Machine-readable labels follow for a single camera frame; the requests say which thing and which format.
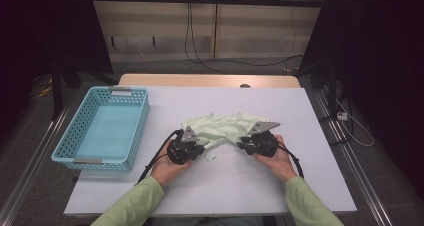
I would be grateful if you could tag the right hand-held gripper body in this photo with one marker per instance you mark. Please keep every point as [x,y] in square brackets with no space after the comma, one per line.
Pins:
[265,142]

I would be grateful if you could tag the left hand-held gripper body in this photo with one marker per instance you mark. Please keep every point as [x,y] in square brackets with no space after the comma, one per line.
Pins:
[181,152]

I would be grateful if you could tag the light green baby garment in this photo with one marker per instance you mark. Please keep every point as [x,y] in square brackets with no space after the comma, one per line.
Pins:
[223,127]

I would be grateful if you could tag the light blue perforated plastic basket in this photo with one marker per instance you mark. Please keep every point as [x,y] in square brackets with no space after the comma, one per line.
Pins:
[106,129]

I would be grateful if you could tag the person's left hand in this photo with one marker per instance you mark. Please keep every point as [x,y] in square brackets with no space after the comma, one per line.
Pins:
[168,171]

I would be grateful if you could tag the person's right hand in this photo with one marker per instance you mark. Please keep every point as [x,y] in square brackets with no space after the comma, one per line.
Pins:
[280,164]

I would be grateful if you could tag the dark round table grommet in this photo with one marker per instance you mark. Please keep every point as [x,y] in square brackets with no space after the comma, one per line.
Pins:
[245,85]

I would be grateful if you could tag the wooden table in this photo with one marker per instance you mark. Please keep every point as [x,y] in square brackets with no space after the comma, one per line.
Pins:
[200,80]

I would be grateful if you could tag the white power plug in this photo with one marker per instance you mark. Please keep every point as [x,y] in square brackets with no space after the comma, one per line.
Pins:
[341,116]

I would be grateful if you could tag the black metal stand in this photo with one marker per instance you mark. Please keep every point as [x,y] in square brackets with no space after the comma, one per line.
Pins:
[57,92]

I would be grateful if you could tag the black horizontal bar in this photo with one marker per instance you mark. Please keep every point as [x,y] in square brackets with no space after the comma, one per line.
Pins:
[200,0]

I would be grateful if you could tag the black curtain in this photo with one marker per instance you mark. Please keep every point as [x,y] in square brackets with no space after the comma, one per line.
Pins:
[383,52]
[40,26]

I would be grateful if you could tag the metal floor rail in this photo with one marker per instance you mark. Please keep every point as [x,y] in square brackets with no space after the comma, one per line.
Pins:
[353,166]
[30,172]

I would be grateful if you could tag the black wall bracket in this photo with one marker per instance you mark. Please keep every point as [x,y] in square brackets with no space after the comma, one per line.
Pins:
[154,41]
[113,42]

